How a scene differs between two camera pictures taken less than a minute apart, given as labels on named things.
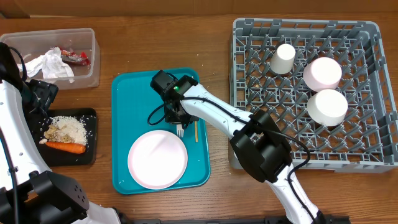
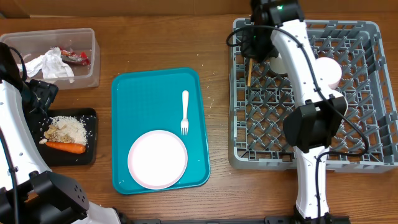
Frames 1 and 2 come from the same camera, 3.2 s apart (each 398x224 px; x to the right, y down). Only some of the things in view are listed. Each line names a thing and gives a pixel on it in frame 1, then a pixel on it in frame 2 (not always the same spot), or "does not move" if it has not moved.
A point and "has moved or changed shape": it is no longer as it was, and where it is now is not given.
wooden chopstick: x=196 y=132 -> x=250 y=72
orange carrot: x=74 y=148 does not move
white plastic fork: x=180 y=130 has moved or changed shape
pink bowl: x=322 y=74 does not move
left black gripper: x=45 y=91 does not move
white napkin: x=51 y=64 does not move
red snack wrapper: x=81 y=58 does not move
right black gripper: x=176 y=113 -> x=253 y=51
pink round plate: x=157 y=159 does not move
